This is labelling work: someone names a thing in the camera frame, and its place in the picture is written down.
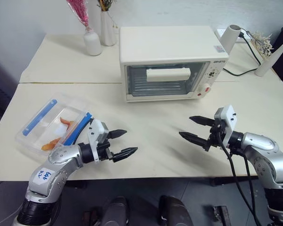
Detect dark metal floor bracket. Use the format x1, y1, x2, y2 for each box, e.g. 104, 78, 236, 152
213, 205, 229, 222

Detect blue container latch strip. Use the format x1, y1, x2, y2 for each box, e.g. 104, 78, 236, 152
60, 112, 93, 146
22, 99, 58, 137

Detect dark rounded shape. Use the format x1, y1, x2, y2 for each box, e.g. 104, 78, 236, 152
100, 196, 130, 226
158, 195, 194, 226

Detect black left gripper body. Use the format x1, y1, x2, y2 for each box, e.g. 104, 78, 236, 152
97, 139, 115, 162

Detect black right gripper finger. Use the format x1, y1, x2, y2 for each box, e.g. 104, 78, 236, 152
178, 131, 210, 151
189, 115, 216, 127

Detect cream toaster oven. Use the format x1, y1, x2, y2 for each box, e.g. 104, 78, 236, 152
119, 25, 229, 103

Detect white power strip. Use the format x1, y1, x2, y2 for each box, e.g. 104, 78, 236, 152
215, 28, 251, 44

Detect white handwritten label sticker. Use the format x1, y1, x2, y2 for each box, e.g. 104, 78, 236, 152
34, 168, 53, 184

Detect tall white ribbed vase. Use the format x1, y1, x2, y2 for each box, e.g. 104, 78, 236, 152
100, 9, 117, 47

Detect yellow dried flower bunch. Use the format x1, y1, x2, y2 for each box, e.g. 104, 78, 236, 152
96, 0, 119, 29

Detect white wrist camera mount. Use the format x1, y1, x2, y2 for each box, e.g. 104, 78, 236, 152
214, 105, 238, 149
86, 119, 109, 163

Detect white cone vase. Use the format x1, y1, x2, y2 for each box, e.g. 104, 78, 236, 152
254, 43, 283, 77

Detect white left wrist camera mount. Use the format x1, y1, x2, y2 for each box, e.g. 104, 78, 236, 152
86, 119, 109, 163

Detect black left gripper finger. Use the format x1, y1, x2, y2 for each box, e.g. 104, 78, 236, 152
107, 129, 128, 140
112, 147, 139, 163

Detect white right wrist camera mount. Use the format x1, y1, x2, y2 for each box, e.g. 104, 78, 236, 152
214, 105, 238, 149

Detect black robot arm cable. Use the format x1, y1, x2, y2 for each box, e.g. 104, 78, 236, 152
230, 152, 259, 226
216, 131, 262, 226

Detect black power cable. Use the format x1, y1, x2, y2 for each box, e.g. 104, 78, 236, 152
223, 27, 262, 77

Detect clear plastic container blue clips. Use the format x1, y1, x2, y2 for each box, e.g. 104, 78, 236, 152
15, 97, 95, 162

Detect white rectangular block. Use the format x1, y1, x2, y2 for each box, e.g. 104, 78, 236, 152
146, 67, 191, 82

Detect white dried flower sprig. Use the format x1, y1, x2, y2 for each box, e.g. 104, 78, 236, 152
248, 31, 274, 60

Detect small white bottle vase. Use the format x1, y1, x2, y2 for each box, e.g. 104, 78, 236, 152
83, 26, 102, 57

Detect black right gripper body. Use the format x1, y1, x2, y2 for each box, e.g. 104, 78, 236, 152
206, 121, 227, 151

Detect orange fried food piece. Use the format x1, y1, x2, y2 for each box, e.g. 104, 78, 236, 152
59, 116, 74, 129
41, 137, 62, 152

